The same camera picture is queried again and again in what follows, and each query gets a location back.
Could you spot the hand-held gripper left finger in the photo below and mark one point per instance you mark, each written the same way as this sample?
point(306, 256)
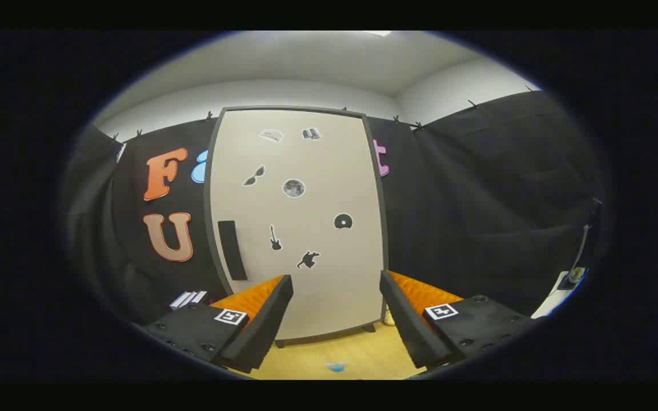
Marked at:
point(260, 331)

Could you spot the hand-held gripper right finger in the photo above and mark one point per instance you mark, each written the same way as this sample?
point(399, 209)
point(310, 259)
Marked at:
point(409, 325)

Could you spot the white and blue tube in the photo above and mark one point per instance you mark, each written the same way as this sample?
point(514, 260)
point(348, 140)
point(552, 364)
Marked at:
point(336, 367)

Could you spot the beige cabinet door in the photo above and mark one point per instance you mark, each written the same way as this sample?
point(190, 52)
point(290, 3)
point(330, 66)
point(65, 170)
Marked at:
point(306, 257)

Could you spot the cream plush toy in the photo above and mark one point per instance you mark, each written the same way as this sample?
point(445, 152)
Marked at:
point(389, 318)

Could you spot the grey cabinet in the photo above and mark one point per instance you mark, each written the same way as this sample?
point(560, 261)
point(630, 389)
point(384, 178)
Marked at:
point(370, 327)

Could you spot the stack of books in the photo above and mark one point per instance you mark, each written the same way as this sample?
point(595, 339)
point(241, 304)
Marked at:
point(186, 299)

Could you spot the black backdrop cloth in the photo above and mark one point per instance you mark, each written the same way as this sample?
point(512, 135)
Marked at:
point(477, 200)

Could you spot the white side table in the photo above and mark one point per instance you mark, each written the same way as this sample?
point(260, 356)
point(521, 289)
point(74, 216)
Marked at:
point(552, 301)

